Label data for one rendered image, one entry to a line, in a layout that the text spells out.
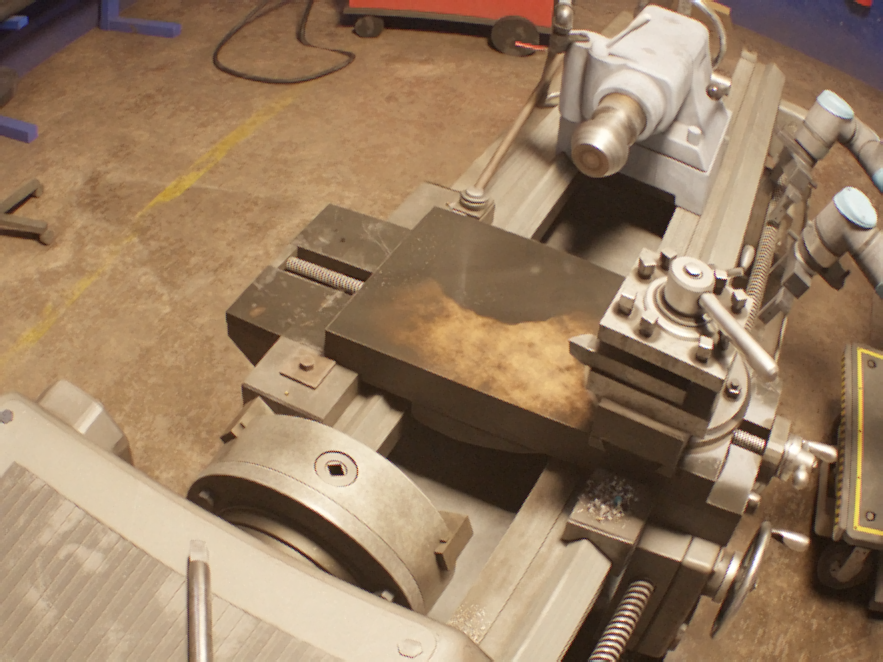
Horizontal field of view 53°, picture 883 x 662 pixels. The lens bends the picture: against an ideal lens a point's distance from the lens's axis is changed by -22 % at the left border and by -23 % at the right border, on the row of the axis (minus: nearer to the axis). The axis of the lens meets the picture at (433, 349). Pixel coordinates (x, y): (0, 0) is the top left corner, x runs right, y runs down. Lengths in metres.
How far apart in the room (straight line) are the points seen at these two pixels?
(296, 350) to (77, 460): 0.78
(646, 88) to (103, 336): 1.74
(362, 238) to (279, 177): 1.71
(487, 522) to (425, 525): 0.58
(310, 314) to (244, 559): 0.89
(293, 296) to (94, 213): 1.87
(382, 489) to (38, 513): 0.35
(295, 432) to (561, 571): 0.48
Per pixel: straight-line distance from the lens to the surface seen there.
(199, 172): 3.45
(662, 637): 1.57
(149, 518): 0.72
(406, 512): 0.91
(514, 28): 4.20
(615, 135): 1.55
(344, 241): 1.67
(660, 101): 1.72
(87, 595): 0.68
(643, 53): 1.79
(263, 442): 0.93
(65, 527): 0.72
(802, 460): 1.49
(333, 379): 1.45
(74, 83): 4.33
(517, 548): 1.33
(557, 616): 1.27
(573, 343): 1.22
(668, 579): 1.45
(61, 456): 0.77
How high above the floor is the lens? 1.90
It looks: 43 degrees down
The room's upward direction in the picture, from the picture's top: 6 degrees clockwise
